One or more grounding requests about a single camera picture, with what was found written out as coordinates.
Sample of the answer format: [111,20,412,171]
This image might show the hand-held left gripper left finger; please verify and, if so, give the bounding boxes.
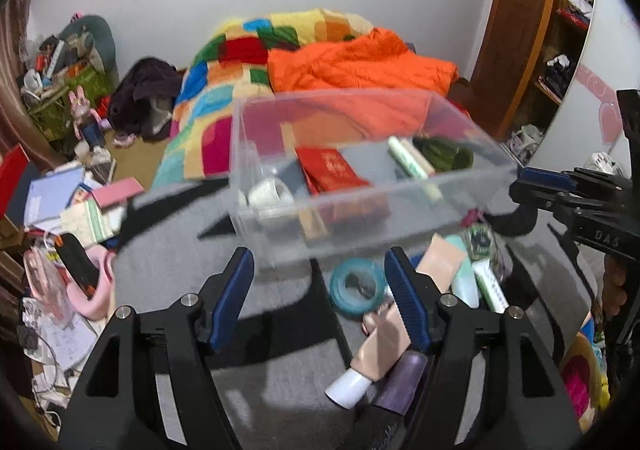
[57,246,256,450]

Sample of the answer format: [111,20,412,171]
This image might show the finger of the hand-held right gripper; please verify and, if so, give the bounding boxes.
[509,180,586,231]
[517,166,633,196]

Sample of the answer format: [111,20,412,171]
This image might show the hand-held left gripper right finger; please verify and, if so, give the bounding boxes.
[384,246,583,450]

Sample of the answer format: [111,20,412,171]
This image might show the clear plastic storage box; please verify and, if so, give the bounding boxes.
[227,91,518,271]

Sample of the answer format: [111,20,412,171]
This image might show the person's right hand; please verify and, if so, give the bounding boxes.
[601,254,630,327]

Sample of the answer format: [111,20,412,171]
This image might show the pile of white shoes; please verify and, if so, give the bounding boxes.
[507,124,546,164]

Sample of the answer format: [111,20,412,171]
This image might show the beige flat packet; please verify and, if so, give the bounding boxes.
[415,233,468,293]

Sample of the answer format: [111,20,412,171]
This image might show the mint green tube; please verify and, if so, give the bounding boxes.
[445,235,481,309]

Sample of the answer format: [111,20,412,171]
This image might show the beige tube with white cap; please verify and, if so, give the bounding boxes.
[325,300,416,408]

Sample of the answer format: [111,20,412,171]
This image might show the teal tape roll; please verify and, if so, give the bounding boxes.
[329,257,392,318]

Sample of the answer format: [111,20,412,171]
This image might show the green patterned pouch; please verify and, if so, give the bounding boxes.
[462,224,496,261]

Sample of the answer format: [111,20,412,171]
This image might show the white and green tube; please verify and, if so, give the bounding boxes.
[387,135,436,181]
[472,257,511,314]

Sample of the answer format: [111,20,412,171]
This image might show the purple tube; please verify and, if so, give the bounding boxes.
[372,350,429,417]

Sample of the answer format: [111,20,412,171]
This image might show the dark green bottle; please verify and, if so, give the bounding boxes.
[412,135,475,173]

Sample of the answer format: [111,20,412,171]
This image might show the white jar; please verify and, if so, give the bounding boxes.
[247,177,296,219]

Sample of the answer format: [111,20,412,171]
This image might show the wooden shelf unit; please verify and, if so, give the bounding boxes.
[532,0,599,107]

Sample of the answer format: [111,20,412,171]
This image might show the white wardrobe door pink print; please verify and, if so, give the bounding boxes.
[525,0,640,172]

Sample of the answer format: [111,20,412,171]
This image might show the colourful plush toy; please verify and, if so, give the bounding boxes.
[560,315,612,421]

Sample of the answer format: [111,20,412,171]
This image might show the brown wooden door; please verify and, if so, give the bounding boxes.
[470,0,562,138]

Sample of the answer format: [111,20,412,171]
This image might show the red booklet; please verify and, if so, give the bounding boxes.
[295,146,372,196]

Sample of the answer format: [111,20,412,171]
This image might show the pink book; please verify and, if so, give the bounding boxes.
[92,179,146,206]

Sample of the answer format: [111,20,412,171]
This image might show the black flat case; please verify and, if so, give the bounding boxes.
[59,233,101,296]

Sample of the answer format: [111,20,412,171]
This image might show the green and white book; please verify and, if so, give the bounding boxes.
[60,200,126,249]

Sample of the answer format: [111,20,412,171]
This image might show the pile of white papers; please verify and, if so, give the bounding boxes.
[20,297,99,372]

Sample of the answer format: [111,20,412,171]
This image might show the clear pink plastic item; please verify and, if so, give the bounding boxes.
[22,247,74,327]

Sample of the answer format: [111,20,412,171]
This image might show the pale blue book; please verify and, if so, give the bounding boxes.
[24,167,86,231]

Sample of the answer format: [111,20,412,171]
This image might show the colourful patchwork blanket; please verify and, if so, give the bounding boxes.
[152,8,381,191]

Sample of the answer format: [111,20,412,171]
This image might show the orange blanket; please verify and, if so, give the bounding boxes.
[267,28,460,141]

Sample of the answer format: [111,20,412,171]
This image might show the dark clothes pile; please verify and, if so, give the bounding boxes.
[107,58,184,141]

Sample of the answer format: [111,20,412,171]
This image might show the pink rabbit doll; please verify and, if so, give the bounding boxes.
[67,86,109,151]

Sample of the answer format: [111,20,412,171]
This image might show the red box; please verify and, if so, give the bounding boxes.
[0,144,31,219]

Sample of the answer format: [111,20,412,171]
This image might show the green bag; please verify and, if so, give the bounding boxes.
[27,68,114,141]

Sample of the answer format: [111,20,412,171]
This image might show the grey-green cushioned chair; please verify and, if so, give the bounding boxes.
[57,14,119,81]

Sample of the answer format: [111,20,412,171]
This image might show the brown curtain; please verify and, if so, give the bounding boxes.
[0,0,51,171]

